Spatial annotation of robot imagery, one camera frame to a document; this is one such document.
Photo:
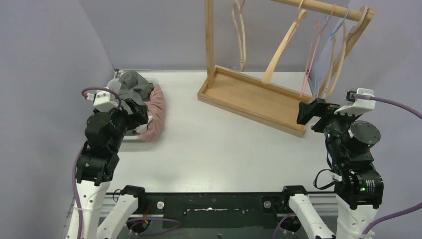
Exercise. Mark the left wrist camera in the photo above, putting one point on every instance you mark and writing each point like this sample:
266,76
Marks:
103,101

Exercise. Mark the pink wire hanger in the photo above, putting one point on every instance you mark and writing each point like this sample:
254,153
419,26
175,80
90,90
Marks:
318,30

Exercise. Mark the white plastic basket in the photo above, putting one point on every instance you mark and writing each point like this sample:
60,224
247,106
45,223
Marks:
114,84

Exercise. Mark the grey pleated skirt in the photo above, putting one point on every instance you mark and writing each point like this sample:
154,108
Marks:
135,87

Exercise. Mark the wooden hanger at rack end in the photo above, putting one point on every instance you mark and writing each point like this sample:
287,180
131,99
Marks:
329,84

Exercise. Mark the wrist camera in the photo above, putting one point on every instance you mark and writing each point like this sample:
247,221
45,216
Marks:
103,101
360,103

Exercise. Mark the pink garment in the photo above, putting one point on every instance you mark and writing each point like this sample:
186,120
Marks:
157,110

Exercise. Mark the blue wire hanger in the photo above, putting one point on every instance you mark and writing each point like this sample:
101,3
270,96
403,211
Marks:
322,58

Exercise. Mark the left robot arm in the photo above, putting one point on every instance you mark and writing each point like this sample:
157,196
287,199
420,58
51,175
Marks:
94,168

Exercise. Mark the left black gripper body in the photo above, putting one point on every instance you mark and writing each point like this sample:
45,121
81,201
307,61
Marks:
138,113

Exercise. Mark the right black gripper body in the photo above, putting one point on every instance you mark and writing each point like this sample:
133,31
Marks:
322,108

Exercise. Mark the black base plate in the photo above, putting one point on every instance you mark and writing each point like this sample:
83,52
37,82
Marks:
210,210

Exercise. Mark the wooden hanger rack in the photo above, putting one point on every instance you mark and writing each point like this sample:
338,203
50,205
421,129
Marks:
247,96

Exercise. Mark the wooden hanger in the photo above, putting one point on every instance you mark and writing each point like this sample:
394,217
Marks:
301,14
329,84
237,18

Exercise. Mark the white garment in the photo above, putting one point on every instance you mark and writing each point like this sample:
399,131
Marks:
143,127

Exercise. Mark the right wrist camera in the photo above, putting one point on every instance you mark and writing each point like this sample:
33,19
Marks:
360,103

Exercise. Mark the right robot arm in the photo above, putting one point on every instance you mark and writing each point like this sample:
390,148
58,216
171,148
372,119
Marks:
358,186

